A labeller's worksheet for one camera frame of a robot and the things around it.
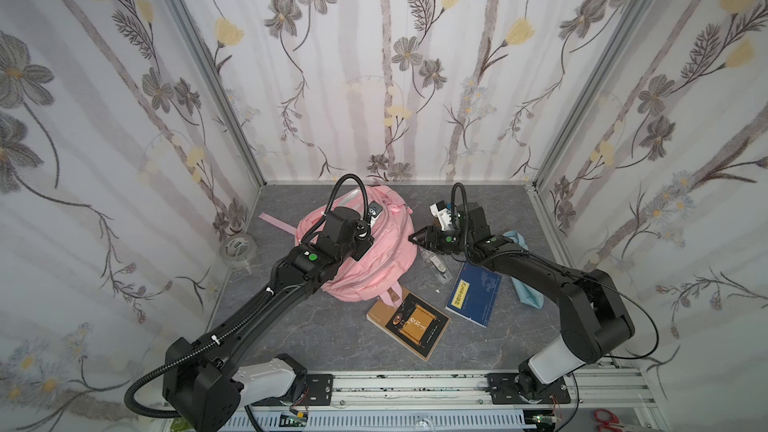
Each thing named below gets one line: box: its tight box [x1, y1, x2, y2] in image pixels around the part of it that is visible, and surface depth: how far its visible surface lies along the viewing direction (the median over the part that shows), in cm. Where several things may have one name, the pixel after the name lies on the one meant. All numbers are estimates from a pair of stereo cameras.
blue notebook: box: [445, 262, 502, 329], surface depth 92 cm
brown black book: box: [366, 288, 451, 362], surface depth 86 cm
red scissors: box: [594, 408, 624, 432], surface depth 71 cm
